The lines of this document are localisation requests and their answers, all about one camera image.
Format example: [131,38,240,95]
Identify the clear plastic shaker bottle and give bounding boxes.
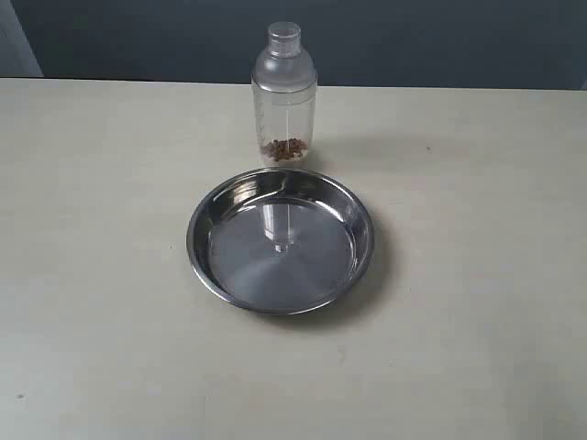
[251,21,317,167]

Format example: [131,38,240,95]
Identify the round stainless steel tray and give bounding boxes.
[186,168,375,316]

